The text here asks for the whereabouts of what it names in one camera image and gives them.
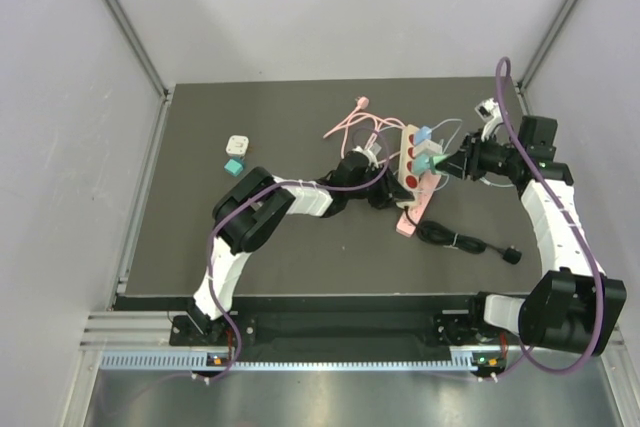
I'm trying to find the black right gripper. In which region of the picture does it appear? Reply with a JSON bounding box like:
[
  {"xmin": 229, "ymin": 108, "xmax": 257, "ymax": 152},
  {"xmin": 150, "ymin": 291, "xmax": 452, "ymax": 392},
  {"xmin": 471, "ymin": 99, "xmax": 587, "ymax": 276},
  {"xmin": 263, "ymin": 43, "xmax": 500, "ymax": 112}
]
[{"xmin": 436, "ymin": 127, "xmax": 524, "ymax": 181}]

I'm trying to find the pink power cord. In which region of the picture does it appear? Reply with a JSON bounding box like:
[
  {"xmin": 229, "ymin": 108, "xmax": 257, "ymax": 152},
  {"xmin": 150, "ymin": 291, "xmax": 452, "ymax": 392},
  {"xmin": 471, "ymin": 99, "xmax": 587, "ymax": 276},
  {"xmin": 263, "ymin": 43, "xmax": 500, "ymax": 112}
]
[{"xmin": 323, "ymin": 106, "xmax": 409, "ymax": 163}]

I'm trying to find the white square plug adapter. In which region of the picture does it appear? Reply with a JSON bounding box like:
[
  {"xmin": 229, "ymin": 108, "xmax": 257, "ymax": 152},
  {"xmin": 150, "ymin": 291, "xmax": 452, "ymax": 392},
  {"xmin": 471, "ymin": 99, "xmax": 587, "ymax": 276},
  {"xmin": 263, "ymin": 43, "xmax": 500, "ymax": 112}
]
[{"xmin": 225, "ymin": 135, "xmax": 250, "ymax": 158}]

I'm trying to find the light teal usb charger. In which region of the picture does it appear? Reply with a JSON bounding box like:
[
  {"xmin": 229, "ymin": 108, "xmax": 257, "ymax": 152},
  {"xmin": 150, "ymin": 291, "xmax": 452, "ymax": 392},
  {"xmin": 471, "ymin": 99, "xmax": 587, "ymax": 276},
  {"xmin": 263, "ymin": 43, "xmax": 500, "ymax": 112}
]
[{"xmin": 411, "ymin": 155, "xmax": 434, "ymax": 176}]

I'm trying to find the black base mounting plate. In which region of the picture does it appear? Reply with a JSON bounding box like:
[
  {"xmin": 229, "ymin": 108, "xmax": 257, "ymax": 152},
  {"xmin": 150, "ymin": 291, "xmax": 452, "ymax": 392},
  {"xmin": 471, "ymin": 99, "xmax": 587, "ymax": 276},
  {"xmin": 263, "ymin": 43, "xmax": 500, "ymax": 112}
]
[{"xmin": 169, "ymin": 295, "xmax": 516, "ymax": 361}]

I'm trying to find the white usb charger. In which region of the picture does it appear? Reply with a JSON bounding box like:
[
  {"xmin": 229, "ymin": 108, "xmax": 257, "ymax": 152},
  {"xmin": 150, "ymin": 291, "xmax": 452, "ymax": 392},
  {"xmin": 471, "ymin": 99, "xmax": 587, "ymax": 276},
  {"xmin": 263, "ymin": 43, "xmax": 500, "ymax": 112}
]
[{"xmin": 413, "ymin": 139, "xmax": 443, "ymax": 158}]

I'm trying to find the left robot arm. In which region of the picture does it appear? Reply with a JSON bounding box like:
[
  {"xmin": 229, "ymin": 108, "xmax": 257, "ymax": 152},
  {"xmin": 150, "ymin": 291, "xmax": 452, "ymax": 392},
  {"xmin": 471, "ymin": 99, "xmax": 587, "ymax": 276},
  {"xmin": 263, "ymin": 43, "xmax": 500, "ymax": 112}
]
[{"xmin": 187, "ymin": 147, "xmax": 415, "ymax": 344}]

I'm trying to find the blue usb charger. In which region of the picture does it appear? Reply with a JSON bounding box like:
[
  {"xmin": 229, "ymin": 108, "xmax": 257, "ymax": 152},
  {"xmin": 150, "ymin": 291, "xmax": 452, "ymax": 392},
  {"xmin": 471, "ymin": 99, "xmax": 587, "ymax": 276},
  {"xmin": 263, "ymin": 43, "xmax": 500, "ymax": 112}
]
[{"xmin": 413, "ymin": 126, "xmax": 432, "ymax": 145}]

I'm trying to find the green usb charger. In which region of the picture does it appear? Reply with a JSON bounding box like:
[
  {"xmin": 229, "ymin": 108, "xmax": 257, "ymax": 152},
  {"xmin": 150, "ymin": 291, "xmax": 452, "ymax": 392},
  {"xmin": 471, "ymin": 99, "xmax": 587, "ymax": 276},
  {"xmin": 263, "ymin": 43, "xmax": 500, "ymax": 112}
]
[{"xmin": 429, "ymin": 155, "xmax": 448, "ymax": 171}]

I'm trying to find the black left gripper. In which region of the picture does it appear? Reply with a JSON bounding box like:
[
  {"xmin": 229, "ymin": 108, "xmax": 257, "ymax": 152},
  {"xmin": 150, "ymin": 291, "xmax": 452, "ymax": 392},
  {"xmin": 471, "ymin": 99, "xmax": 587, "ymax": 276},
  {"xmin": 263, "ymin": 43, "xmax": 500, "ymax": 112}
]
[{"xmin": 345, "ymin": 161, "xmax": 413, "ymax": 208}]

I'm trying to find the pink power strip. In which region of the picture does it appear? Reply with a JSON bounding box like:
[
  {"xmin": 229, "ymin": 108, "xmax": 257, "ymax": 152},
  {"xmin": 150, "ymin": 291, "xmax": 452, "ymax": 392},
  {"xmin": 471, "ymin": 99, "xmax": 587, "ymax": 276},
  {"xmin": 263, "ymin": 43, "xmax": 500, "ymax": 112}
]
[{"xmin": 396, "ymin": 172, "xmax": 441, "ymax": 237}]

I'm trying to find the light blue usb cable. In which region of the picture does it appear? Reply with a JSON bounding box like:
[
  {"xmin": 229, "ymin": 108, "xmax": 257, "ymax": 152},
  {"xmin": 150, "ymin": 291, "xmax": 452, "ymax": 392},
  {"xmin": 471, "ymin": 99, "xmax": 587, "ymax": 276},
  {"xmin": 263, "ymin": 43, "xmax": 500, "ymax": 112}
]
[{"xmin": 429, "ymin": 119, "xmax": 466, "ymax": 193}]

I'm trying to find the black power cord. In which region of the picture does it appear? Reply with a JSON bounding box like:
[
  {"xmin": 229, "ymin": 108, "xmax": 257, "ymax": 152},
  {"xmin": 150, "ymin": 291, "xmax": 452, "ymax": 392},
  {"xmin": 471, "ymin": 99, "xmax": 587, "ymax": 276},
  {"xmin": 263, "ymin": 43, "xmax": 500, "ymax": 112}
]
[{"xmin": 404, "ymin": 204, "xmax": 524, "ymax": 264}]

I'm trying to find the beige red power strip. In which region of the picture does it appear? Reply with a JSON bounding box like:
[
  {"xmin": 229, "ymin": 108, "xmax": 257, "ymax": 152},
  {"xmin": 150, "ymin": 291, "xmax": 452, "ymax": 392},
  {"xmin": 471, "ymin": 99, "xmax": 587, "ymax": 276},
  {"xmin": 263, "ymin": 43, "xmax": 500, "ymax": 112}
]
[{"xmin": 396, "ymin": 124, "xmax": 422, "ymax": 208}]

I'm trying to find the aluminium frame rail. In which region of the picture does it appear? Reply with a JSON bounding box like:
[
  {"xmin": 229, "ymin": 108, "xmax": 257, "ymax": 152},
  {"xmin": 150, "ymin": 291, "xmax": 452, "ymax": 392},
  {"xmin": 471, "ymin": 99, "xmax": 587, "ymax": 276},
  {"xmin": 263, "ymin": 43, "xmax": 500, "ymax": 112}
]
[{"xmin": 78, "ymin": 309, "xmax": 626, "ymax": 363}]

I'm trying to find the slotted grey cable duct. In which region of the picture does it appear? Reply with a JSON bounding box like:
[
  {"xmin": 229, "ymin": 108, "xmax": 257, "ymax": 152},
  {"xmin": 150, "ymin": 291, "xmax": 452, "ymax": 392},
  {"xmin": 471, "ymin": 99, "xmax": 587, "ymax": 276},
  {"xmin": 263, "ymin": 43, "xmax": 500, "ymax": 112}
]
[{"xmin": 99, "ymin": 347, "xmax": 500, "ymax": 372}]

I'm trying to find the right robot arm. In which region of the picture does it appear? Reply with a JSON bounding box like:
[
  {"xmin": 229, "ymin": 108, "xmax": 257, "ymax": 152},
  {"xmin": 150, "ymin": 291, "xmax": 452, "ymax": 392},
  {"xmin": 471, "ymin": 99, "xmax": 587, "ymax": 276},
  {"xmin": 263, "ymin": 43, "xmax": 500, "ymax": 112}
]
[{"xmin": 435, "ymin": 116, "xmax": 627, "ymax": 356}]

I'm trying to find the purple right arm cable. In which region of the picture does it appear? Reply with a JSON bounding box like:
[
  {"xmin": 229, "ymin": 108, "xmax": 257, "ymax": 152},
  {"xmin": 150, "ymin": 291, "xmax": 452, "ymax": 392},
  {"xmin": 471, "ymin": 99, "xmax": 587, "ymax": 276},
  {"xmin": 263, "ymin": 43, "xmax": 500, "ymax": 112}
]
[{"xmin": 479, "ymin": 56, "xmax": 609, "ymax": 381}]

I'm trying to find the pink round wall plug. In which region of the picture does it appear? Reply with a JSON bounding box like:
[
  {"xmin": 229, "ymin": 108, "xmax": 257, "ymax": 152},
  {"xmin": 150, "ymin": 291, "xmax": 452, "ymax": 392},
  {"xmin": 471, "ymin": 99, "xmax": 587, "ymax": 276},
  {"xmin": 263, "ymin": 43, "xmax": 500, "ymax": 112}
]
[{"xmin": 355, "ymin": 96, "xmax": 369, "ymax": 111}]

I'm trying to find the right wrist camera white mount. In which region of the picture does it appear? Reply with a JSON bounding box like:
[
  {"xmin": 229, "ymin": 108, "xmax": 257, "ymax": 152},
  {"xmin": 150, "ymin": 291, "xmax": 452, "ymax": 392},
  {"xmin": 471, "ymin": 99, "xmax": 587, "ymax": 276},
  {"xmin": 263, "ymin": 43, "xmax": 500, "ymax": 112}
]
[{"xmin": 474, "ymin": 98, "xmax": 503, "ymax": 141}]

